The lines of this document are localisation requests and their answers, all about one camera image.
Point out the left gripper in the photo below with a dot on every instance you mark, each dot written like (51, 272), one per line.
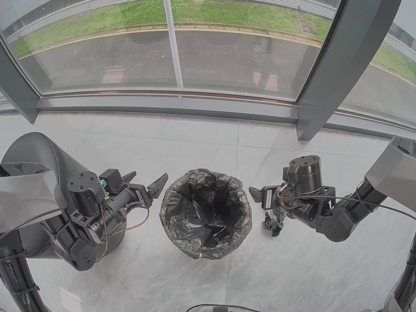
(125, 203)

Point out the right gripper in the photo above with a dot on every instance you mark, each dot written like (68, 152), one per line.
(271, 198)

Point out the black plastic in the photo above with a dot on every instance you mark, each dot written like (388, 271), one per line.
(273, 221)

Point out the black plastic bag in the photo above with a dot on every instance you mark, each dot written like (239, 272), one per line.
(208, 206)

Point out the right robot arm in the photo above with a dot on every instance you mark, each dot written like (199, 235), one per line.
(308, 174)

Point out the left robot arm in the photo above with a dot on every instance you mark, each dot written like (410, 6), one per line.
(81, 193)

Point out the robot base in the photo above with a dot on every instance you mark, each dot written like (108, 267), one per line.
(221, 309)

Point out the dark grey round chair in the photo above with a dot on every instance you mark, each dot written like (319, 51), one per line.
(61, 161)

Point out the window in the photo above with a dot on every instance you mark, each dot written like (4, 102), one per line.
(130, 44)

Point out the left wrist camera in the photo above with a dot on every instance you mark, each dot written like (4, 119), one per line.
(110, 178)

